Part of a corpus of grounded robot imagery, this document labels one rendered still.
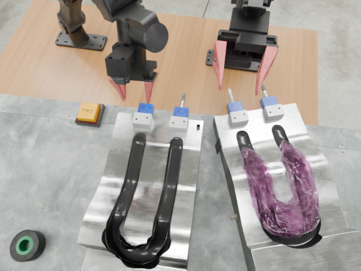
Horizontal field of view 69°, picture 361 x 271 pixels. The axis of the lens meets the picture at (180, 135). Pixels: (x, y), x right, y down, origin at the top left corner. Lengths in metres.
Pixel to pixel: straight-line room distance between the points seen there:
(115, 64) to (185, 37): 0.58
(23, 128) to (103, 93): 0.29
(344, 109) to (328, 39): 0.61
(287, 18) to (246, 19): 1.94
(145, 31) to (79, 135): 0.51
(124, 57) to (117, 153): 0.32
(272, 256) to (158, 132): 0.43
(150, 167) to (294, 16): 1.99
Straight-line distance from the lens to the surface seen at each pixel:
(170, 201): 0.69
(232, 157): 0.76
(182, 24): 1.14
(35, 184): 0.93
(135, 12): 0.56
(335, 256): 0.74
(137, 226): 0.66
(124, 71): 0.54
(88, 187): 0.86
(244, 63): 0.52
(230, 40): 0.50
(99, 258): 0.76
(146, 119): 0.75
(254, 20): 0.51
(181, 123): 0.74
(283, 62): 1.05
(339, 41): 2.42
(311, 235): 0.77
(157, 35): 0.54
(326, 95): 2.07
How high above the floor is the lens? 1.58
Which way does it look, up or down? 66 degrees down
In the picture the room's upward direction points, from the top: 7 degrees counter-clockwise
